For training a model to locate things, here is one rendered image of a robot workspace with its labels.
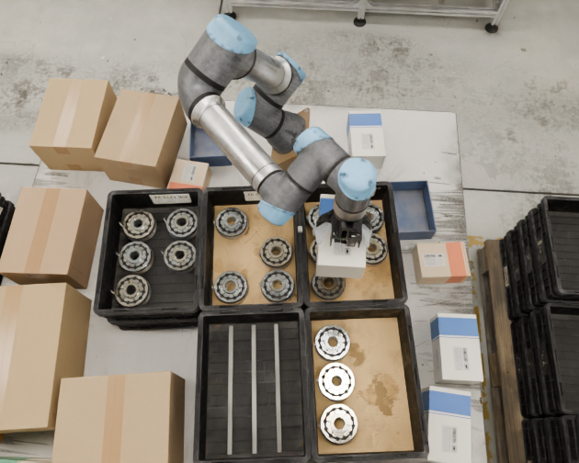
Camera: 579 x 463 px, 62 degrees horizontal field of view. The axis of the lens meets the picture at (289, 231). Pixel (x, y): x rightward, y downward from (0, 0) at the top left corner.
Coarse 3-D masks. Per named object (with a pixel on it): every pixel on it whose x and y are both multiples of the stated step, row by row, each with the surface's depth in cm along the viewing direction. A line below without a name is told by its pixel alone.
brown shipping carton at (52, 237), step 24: (24, 192) 159; (48, 192) 159; (72, 192) 159; (24, 216) 156; (48, 216) 156; (72, 216) 156; (96, 216) 168; (24, 240) 152; (48, 240) 152; (72, 240) 152; (96, 240) 169; (0, 264) 149; (24, 264) 149; (48, 264) 149; (72, 264) 151
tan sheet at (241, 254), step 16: (224, 208) 160; (240, 208) 160; (256, 208) 160; (256, 224) 158; (272, 224) 158; (288, 224) 157; (224, 240) 155; (240, 240) 155; (256, 240) 155; (288, 240) 155; (224, 256) 153; (240, 256) 153; (256, 256) 153; (240, 272) 151; (256, 272) 151; (288, 272) 151; (256, 288) 149; (224, 304) 147
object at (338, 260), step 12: (324, 204) 126; (324, 240) 122; (324, 252) 121; (336, 252) 121; (348, 252) 121; (360, 252) 121; (324, 264) 119; (336, 264) 119; (348, 264) 119; (360, 264) 119; (324, 276) 127; (336, 276) 126; (348, 276) 126; (360, 276) 125
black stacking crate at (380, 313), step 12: (312, 312) 137; (324, 312) 137; (336, 312) 138; (348, 312) 138; (360, 312) 139; (372, 312) 139; (384, 312) 140; (396, 312) 140; (408, 348) 133; (312, 360) 140; (408, 360) 134; (312, 372) 139; (408, 372) 134; (408, 384) 135; (408, 396) 135; (420, 432) 124; (420, 444) 124
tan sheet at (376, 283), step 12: (312, 204) 160; (384, 228) 157; (312, 240) 155; (312, 264) 152; (384, 264) 152; (312, 276) 150; (372, 276) 150; (384, 276) 150; (348, 288) 149; (360, 288) 149; (372, 288) 149; (384, 288) 149; (312, 300) 147
